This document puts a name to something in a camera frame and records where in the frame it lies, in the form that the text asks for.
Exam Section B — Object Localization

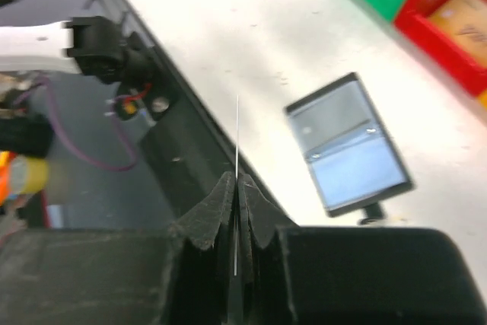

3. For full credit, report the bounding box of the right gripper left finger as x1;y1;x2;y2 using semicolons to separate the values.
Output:
1;172;233;324

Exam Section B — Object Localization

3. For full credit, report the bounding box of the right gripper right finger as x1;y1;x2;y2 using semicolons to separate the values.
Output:
238;174;482;324

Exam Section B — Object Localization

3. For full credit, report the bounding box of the black leather card holder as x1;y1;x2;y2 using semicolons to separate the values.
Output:
285;72;415;225

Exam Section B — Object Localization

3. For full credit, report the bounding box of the white VIP credit card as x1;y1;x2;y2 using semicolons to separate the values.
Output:
228;94;244;325

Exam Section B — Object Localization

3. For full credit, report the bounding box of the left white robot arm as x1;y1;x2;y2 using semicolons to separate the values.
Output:
1;16;155;87

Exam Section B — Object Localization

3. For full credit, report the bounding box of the yellow tape roll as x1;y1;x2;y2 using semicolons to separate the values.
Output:
8;155;49;195

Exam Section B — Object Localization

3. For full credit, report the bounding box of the red plastic bin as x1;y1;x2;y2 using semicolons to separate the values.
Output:
394;0;486;100

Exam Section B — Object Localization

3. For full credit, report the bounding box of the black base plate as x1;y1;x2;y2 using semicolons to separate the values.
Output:
100;0;284;228

